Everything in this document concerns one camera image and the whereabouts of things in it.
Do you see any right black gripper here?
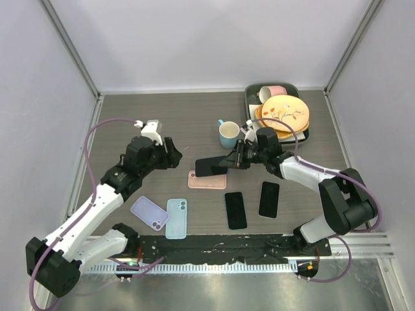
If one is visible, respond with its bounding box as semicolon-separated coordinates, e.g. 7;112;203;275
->
220;139;268;170

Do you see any blue-edged black phone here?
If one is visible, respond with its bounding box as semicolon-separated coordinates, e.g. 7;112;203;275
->
195;155;229;178

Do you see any pink phone case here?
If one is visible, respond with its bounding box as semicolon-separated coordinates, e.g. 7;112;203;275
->
187;170;227;190

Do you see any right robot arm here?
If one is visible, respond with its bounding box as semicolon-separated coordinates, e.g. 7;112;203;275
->
219;128;381;256

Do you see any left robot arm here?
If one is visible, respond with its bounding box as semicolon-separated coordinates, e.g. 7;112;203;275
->
25;134;182;298

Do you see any black phone middle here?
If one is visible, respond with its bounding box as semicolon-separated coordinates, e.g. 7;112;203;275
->
224;192;247;230

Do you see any black phone right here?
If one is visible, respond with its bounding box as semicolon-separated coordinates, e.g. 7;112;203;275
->
259;181;280;219

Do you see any purple phone case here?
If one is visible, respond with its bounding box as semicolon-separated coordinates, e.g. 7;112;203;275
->
130;196;169;231

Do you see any light blue phone case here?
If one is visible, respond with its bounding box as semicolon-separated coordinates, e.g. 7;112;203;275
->
165;198;187;240

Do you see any blue mug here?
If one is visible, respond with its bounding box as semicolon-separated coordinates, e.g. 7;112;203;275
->
218;119;240;149

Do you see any white square plate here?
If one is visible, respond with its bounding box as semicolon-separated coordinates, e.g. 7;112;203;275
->
248;104;309;144

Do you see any dark green tray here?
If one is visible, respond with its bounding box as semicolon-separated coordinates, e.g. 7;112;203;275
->
244;82;309;146

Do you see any pink cup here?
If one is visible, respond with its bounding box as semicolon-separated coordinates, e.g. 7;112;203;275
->
258;86;287;104

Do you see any orange bird plate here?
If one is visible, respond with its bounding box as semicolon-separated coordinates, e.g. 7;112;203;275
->
261;95;310;132

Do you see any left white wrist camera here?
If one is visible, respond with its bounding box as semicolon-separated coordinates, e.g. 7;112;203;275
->
134;120;163;145

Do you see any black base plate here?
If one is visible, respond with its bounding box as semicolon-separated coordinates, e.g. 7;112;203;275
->
114;234;331;265

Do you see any white cable duct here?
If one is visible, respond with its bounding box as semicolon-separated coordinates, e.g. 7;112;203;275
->
86;260;298;275

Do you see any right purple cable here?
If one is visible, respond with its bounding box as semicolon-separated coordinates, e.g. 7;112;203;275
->
249;117;383;283

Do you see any purple cable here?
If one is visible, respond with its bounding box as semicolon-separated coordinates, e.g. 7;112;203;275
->
249;117;383;283
28;118;143;311

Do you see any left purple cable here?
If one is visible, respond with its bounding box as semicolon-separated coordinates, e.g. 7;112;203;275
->
28;118;143;311

